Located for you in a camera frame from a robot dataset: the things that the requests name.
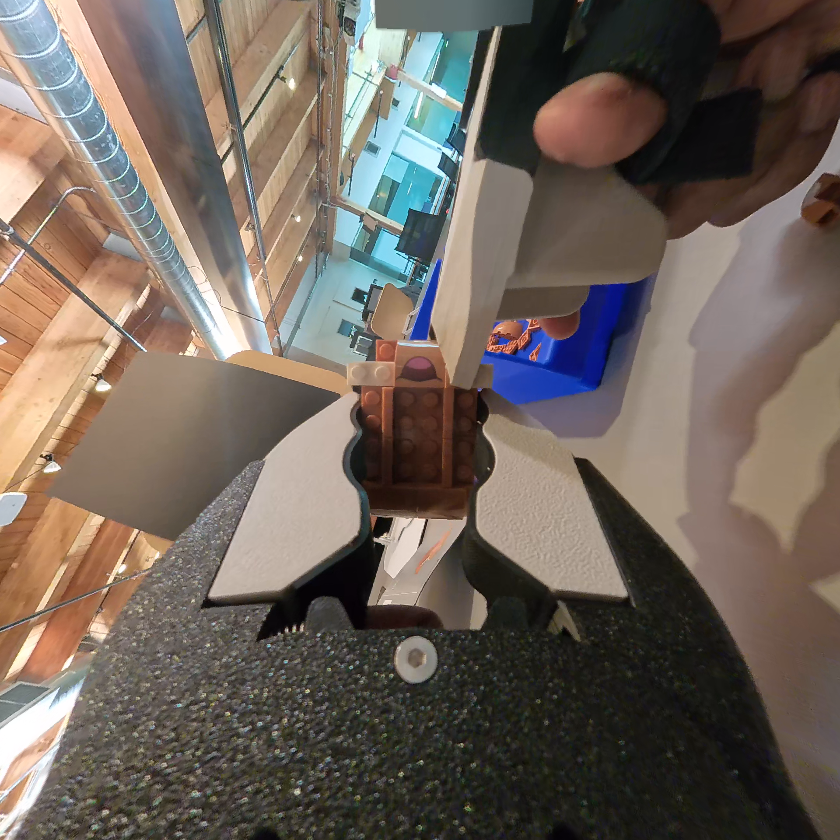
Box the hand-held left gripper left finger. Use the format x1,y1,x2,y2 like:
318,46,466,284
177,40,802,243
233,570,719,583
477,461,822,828
206,392,375,624

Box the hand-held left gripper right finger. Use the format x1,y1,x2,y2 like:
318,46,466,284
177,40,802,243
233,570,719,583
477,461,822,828
462,394,632,608

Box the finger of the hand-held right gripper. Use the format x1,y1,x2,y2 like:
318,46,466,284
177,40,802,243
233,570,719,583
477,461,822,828
428,154,536,392

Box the pile of brown lego pieces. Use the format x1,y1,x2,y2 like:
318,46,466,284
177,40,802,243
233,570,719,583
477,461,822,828
486,318,547,363

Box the brown lego face piece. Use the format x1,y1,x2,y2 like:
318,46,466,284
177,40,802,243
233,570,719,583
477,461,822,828
394,343,448,385

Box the blue plastic bin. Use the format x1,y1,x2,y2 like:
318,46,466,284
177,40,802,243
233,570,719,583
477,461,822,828
410,259,648,406

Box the brown lego assembly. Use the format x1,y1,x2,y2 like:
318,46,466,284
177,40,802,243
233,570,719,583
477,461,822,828
348,339,494,519

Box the person's right hand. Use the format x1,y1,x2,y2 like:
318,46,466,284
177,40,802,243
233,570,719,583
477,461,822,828
533,0,840,342

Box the black office chair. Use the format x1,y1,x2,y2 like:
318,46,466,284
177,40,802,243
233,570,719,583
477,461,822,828
395,208,445,258

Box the wooden chair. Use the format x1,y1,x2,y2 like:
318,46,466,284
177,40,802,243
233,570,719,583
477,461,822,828
369,282,422,340

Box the wood framed black panel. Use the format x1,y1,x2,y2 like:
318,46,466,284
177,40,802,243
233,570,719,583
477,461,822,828
46,350,370,542

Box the silver ventilation duct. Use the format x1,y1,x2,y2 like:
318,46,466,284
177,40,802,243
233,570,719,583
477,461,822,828
0,0,277,358

